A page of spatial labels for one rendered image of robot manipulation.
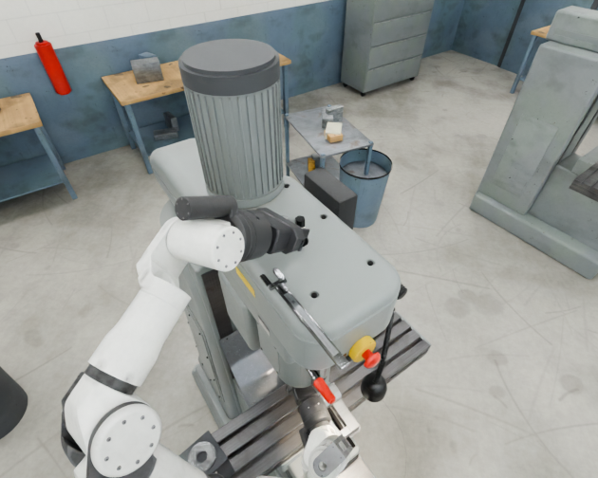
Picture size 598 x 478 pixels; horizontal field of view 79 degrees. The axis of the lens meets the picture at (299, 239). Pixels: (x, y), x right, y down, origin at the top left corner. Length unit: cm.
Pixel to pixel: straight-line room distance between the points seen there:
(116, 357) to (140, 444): 10
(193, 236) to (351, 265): 36
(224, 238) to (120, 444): 27
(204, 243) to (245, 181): 36
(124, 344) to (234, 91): 48
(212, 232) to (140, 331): 15
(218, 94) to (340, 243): 39
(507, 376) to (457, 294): 71
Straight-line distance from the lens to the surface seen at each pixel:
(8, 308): 377
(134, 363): 51
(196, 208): 53
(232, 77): 73
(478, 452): 277
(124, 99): 423
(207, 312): 147
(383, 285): 74
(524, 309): 347
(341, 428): 157
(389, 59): 623
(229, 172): 84
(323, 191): 122
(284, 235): 65
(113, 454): 51
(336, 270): 75
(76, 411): 53
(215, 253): 51
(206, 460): 142
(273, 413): 164
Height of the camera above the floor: 246
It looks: 45 degrees down
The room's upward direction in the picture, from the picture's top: straight up
